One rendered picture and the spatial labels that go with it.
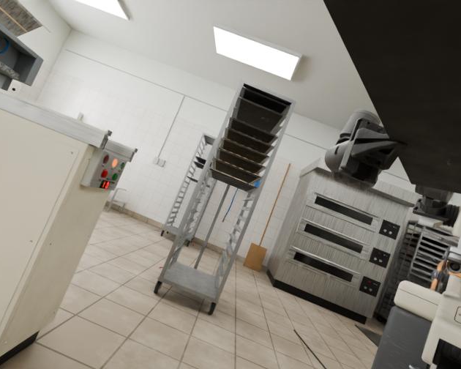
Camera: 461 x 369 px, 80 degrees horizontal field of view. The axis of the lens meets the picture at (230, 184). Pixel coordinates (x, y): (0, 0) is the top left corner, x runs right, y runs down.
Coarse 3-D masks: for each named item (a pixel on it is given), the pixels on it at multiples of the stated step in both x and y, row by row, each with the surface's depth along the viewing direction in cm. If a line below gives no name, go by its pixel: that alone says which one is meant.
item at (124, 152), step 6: (108, 144) 122; (114, 144) 122; (120, 144) 122; (108, 150) 122; (114, 150) 122; (120, 150) 122; (126, 150) 122; (132, 150) 122; (120, 156) 122; (126, 156) 122; (132, 156) 124
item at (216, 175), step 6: (210, 168) 217; (216, 174) 231; (222, 174) 218; (222, 180) 259; (228, 180) 238; (234, 180) 220; (234, 186) 271; (240, 186) 247; (246, 186) 228; (252, 186) 218
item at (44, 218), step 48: (0, 144) 91; (48, 144) 91; (0, 192) 90; (48, 192) 90; (96, 192) 110; (0, 240) 88; (48, 240) 91; (0, 288) 87; (48, 288) 103; (0, 336) 86
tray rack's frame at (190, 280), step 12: (252, 84) 221; (276, 96) 222; (216, 156) 277; (192, 216) 272; (216, 216) 275; (180, 264) 264; (168, 276) 217; (180, 276) 228; (192, 276) 242; (204, 276) 257; (180, 288) 207; (192, 288) 210; (204, 288) 222; (216, 288) 234
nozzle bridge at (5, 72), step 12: (0, 24) 119; (0, 36) 129; (12, 36) 126; (0, 48) 131; (12, 48) 137; (24, 48) 134; (0, 60) 134; (12, 60) 140; (24, 60) 142; (36, 60) 143; (0, 72) 142; (12, 72) 137; (24, 72) 142; (36, 72) 146; (0, 84) 142
